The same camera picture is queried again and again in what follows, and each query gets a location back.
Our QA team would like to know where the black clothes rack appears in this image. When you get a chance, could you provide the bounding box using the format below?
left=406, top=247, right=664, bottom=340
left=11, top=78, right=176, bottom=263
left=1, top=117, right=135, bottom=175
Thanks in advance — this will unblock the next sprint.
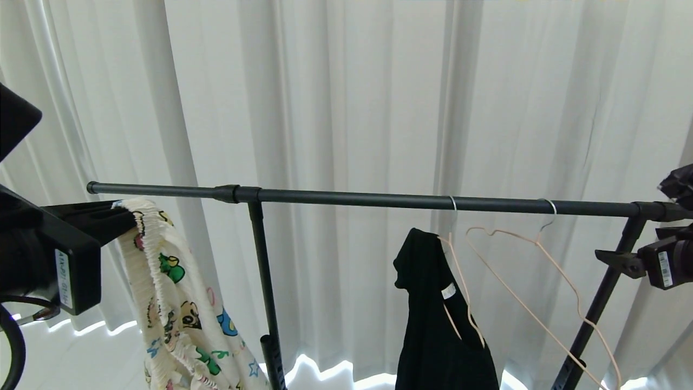
left=87, top=181, right=693, bottom=390

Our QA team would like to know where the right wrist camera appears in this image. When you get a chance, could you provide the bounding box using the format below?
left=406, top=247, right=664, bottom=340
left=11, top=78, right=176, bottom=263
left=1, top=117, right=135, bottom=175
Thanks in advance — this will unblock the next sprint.
left=655, top=164, right=693, bottom=242

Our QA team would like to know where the black garment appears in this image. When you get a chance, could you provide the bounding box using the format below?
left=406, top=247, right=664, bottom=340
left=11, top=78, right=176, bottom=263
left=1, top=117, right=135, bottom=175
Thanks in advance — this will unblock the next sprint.
left=394, top=227, right=500, bottom=390

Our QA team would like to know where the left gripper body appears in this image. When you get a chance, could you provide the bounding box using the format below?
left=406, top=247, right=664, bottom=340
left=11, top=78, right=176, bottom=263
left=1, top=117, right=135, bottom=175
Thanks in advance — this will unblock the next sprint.
left=0, top=184, right=102, bottom=316

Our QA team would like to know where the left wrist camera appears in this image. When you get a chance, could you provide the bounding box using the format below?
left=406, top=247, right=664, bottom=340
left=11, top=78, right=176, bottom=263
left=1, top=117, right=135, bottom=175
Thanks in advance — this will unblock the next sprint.
left=0, top=84, right=43, bottom=163

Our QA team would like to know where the cream printed garment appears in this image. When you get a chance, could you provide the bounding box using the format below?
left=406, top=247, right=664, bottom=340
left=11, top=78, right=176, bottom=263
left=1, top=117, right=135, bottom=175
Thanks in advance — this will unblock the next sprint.
left=111, top=198, right=271, bottom=390

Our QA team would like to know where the white curtain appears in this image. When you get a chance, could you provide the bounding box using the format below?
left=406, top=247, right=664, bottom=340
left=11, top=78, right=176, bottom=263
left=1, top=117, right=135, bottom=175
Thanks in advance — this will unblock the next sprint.
left=0, top=0, right=693, bottom=390

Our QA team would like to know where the pink clothes hanger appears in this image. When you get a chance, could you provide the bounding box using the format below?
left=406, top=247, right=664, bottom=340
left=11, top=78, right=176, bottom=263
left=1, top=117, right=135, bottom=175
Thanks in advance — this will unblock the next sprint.
left=466, top=199, right=623, bottom=390
left=437, top=196, right=486, bottom=348

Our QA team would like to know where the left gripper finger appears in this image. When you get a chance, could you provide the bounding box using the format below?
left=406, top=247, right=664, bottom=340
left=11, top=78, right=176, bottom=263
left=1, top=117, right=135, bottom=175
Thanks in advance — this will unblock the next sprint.
left=43, top=201, right=117, bottom=218
left=60, top=209, right=139, bottom=247

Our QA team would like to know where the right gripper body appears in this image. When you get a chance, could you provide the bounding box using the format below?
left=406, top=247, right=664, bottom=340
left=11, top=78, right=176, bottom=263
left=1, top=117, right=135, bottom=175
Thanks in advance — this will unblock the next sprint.
left=639, top=236, right=693, bottom=290

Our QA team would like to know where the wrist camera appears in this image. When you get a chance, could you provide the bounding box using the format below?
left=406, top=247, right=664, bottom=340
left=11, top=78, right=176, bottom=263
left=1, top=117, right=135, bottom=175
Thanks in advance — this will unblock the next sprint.
left=0, top=84, right=43, bottom=163
left=655, top=164, right=693, bottom=242

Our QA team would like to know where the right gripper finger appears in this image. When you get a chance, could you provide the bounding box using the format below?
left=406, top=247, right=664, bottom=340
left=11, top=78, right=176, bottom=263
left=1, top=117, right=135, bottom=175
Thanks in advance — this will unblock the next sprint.
left=594, top=250, right=648, bottom=280

